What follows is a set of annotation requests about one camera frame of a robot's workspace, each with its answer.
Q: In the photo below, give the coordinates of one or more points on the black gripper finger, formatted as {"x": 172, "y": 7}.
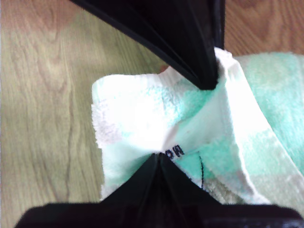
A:
{"x": 185, "y": 204}
{"x": 178, "y": 28}
{"x": 128, "y": 204}
{"x": 219, "y": 23}

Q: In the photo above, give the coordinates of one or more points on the mint and pink tea towel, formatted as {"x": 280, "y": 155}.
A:
{"x": 142, "y": 123}

